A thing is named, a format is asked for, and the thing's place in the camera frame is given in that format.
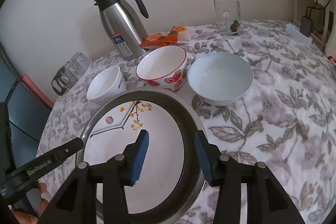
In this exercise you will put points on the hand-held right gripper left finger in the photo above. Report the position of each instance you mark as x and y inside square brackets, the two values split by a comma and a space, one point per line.
[141, 155]

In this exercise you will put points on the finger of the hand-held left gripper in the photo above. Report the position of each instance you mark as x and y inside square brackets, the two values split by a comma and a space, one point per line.
[69, 149]

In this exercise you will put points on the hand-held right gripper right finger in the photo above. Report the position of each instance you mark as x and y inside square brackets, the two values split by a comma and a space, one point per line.
[203, 158]

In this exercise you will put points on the black rimmed yellow flower plate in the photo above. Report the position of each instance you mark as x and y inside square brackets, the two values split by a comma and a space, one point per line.
[157, 134]

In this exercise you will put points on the plain white bowl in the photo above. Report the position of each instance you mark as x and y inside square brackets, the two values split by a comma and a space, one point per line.
[102, 85]

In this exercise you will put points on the light blue bowl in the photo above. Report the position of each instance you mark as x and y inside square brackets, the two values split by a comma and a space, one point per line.
[218, 77]

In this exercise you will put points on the strawberry print bowl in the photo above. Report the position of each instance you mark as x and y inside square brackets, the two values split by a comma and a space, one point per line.
[160, 64]

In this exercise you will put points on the person's left hand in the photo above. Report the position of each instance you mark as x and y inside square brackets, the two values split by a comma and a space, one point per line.
[26, 218]

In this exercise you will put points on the pink board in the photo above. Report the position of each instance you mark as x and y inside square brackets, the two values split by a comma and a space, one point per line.
[36, 88]

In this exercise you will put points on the glass coffee pot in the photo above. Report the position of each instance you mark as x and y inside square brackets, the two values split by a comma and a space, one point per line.
[65, 79]

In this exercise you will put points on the clear drinking glass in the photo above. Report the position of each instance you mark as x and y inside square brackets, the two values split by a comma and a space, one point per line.
[73, 75]
[69, 66]
[79, 62]

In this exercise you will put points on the stainless steel thermos jug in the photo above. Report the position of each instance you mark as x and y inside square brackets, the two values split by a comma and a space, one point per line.
[123, 27]

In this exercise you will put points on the clear glass mug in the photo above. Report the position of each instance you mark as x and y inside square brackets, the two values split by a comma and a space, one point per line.
[227, 16]

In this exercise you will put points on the black charger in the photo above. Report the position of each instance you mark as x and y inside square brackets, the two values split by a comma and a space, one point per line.
[306, 26]

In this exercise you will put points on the white furniture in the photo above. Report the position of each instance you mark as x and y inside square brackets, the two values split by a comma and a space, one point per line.
[328, 29]

